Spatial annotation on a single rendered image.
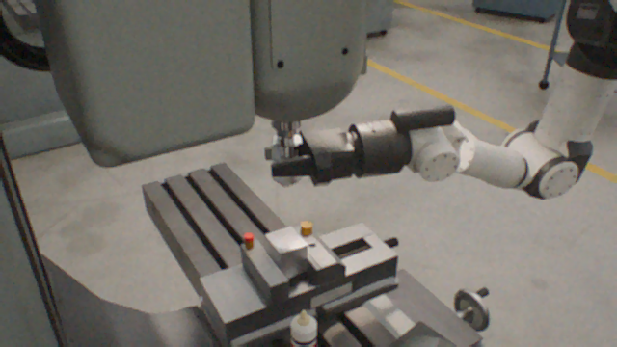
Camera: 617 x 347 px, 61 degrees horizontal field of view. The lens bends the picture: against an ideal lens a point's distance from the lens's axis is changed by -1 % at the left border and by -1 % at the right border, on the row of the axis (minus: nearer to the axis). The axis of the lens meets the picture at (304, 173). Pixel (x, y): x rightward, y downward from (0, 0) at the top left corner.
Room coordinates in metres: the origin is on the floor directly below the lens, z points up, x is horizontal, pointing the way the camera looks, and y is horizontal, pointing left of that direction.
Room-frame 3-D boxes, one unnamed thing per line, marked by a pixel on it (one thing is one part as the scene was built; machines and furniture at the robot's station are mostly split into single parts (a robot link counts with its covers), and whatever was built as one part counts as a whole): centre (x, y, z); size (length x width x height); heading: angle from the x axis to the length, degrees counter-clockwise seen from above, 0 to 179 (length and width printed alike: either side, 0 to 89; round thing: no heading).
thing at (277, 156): (0.72, 0.03, 1.22); 0.05 x 0.05 x 0.06
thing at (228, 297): (0.74, 0.01, 0.97); 0.35 x 0.15 x 0.11; 119
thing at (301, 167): (0.69, 0.02, 1.22); 0.06 x 0.02 x 0.03; 104
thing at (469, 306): (0.98, -0.40, 0.62); 0.16 x 0.12 x 0.12; 121
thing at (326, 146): (0.74, -0.06, 1.22); 0.13 x 0.12 x 0.10; 14
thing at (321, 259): (0.75, -0.02, 1.01); 0.12 x 0.06 x 0.04; 29
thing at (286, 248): (0.72, 0.03, 1.03); 0.06 x 0.05 x 0.06; 29
